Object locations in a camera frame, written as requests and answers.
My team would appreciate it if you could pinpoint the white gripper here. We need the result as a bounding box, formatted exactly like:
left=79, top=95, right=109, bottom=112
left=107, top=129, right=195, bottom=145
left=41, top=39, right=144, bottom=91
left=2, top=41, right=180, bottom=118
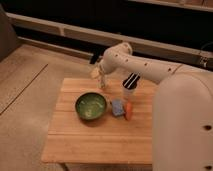
left=91, top=66, right=106, bottom=89

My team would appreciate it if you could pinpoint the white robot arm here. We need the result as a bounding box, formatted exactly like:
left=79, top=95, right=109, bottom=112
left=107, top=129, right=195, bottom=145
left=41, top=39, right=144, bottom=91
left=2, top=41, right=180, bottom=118
left=96, top=42, right=213, bottom=171

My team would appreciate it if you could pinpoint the green ceramic bowl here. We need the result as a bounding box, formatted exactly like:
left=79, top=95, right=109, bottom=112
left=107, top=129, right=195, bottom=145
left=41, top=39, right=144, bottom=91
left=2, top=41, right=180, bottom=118
left=75, top=92, right=107, bottom=121

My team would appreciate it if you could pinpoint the blue sponge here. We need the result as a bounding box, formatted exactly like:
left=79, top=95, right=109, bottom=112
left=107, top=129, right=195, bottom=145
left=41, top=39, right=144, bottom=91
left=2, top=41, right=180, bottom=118
left=111, top=99, right=125, bottom=117

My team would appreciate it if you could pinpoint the orange carrot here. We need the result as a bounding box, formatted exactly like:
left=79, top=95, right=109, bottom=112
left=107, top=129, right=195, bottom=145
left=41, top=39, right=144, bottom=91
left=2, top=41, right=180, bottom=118
left=125, top=102, right=133, bottom=121

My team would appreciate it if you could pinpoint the wooden table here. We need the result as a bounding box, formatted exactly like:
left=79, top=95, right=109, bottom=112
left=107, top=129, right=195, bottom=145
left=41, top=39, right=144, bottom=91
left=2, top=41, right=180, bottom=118
left=41, top=78, right=156, bottom=165

